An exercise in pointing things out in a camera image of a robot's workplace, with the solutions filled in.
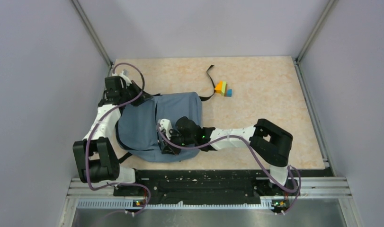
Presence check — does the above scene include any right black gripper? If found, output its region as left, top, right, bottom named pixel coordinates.
left=161, top=129, right=196, bottom=156

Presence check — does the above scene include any blue student backpack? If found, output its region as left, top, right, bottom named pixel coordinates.
left=116, top=92, right=209, bottom=163

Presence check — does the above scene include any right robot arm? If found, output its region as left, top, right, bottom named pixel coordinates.
left=156, top=116, right=297, bottom=195

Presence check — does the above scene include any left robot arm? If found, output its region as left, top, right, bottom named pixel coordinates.
left=72, top=74, right=152, bottom=196

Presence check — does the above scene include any coloured sticky note stack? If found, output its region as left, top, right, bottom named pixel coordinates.
left=214, top=81, right=232, bottom=97

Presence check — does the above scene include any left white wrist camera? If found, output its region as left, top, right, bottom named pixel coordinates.
left=118, top=70, right=132, bottom=87

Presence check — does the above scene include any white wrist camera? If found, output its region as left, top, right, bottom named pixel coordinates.
left=158, top=119, right=173, bottom=140
left=118, top=70, right=132, bottom=87

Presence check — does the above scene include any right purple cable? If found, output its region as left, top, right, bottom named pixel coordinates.
left=156, top=122, right=302, bottom=215

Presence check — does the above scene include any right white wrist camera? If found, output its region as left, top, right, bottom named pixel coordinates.
left=158, top=119, right=173, bottom=140

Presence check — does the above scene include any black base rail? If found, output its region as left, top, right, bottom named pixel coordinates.
left=113, top=170, right=296, bottom=205

